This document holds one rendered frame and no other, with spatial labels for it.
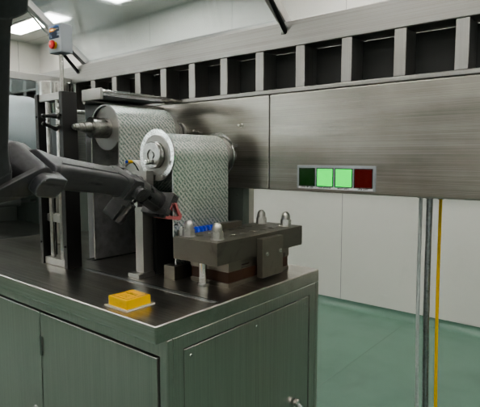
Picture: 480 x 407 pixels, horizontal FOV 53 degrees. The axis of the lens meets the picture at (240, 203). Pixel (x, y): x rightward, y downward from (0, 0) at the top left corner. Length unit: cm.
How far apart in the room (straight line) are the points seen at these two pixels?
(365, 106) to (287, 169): 31
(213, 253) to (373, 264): 286
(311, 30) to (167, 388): 104
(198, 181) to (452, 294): 272
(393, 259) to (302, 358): 247
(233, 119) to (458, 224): 241
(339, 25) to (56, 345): 117
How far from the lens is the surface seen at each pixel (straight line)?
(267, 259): 135
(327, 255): 417
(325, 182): 142
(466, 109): 129
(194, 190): 141
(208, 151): 146
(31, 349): 157
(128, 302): 113
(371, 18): 142
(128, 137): 156
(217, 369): 121
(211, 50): 174
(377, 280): 401
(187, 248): 128
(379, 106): 137
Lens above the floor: 125
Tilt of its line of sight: 6 degrees down
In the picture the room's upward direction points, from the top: straight up
